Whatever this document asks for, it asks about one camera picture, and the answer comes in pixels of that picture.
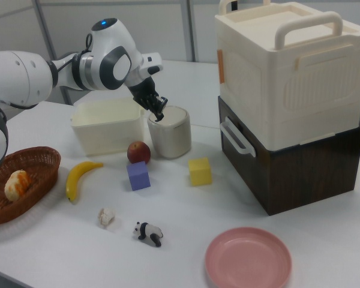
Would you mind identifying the white crumpled garlic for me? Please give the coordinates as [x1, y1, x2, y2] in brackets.
[97, 206, 116, 229]

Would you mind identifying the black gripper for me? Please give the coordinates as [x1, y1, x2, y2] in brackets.
[128, 76, 169, 122]

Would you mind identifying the purple foam cube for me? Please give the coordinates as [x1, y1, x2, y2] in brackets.
[126, 161, 151, 191]

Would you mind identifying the cream storage box with handles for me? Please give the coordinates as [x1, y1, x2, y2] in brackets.
[214, 0, 360, 150]

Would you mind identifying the red apple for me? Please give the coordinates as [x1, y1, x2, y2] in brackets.
[127, 141, 152, 164]

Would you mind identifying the brown wicker basket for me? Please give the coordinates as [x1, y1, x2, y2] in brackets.
[0, 146, 62, 226]

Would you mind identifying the toasted bread piece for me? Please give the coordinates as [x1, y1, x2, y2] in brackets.
[4, 169, 31, 201]

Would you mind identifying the small panda figurine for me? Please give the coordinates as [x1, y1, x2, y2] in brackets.
[133, 221, 164, 248]

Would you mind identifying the pink plastic plate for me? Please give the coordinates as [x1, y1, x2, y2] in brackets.
[205, 227, 293, 288]

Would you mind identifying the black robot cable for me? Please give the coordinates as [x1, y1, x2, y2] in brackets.
[49, 33, 94, 74]

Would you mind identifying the yellow banana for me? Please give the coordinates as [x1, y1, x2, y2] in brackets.
[65, 161, 104, 203]

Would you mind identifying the dark brown wooden box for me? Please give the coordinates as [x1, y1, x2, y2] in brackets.
[218, 95, 360, 216]

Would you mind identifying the yellow foam cube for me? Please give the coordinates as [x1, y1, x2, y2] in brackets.
[188, 157, 213, 187]

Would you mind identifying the small cream lidded trash can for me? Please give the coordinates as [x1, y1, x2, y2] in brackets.
[146, 105, 192, 159]

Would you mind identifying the cream open plastic tub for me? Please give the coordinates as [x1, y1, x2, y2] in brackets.
[71, 96, 146, 156]

